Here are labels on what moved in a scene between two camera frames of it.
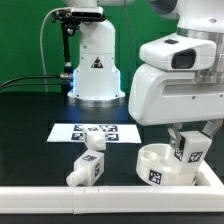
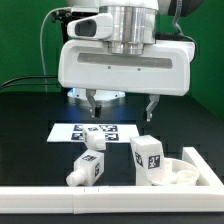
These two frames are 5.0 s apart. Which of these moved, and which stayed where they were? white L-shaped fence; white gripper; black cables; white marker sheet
Moved: white gripper
Stayed: white marker sheet; black cables; white L-shaped fence
